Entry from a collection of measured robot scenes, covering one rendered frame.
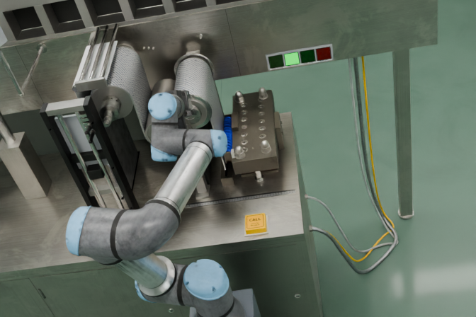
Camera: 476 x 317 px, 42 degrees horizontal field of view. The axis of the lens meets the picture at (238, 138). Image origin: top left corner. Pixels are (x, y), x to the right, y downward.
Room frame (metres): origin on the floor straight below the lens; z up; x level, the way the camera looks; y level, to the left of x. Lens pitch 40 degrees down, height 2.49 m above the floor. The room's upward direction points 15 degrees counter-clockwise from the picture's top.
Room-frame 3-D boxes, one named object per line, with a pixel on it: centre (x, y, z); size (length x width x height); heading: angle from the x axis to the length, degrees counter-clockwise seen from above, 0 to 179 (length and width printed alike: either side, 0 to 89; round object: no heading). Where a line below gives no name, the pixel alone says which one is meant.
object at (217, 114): (1.81, 0.05, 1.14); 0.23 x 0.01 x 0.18; 171
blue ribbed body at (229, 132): (1.81, 0.03, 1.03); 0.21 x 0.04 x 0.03; 171
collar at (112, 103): (1.72, 0.38, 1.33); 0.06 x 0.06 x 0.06; 81
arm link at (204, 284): (1.12, 0.19, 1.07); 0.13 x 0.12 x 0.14; 65
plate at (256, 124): (1.83, -0.07, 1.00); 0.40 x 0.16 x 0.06; 171
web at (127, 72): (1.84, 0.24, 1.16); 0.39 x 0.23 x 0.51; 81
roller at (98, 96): (1.87, 0.36, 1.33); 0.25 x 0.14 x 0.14; 171
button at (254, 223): (1.44, 0.01, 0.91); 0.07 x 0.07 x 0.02; 81
